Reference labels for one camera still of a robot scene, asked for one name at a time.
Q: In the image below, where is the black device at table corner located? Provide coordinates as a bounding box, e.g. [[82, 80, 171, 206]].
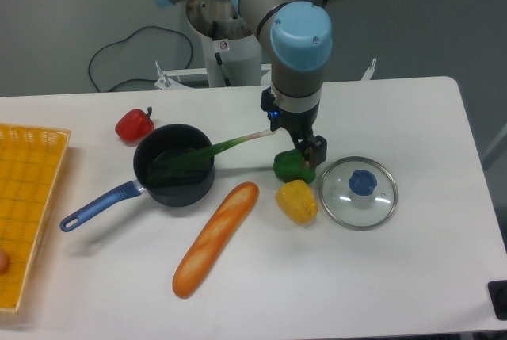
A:
[[487, 280, 507, 321]]

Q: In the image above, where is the dark pot blue handle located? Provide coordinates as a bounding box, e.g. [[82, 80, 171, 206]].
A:
[[59, 124, 215, 232]]

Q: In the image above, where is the yellow wicker basket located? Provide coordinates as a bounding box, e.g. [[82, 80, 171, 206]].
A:
[[1, 124, 71, 313]]

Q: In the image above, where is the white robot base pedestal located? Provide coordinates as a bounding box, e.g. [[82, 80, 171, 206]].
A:
[[154, 0, 271, 90]]

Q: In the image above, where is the orange baguette bread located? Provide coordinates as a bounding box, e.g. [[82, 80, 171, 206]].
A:
[[172, 181, 259, 299]]

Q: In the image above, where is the green bell pepper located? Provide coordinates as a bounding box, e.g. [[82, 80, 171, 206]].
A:
[[273, 149, 316, 184]]

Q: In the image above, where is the red bell pepper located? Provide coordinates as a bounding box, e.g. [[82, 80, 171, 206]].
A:
[[115, 106, 154, 143]]

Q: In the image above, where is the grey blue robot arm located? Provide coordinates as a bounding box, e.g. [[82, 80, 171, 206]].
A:
[[155, 0, 333, 167]]

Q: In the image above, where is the green onion stalk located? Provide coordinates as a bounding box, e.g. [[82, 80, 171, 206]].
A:
[[147, 129, 277, 186]]

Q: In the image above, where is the yellow bell pepper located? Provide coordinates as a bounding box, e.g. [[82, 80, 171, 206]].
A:
[[276, 180, 318, 224]]

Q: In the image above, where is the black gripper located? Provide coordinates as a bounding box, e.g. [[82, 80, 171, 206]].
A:
[[261, 88, 327, 168]]

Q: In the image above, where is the black cable on floor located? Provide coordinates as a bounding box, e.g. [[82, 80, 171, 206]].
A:
[[87, 25, 194, 93]]

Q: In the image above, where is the glass pot lid blue knob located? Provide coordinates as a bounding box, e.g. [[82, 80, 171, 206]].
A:
[[318, 156, 399, 231]]

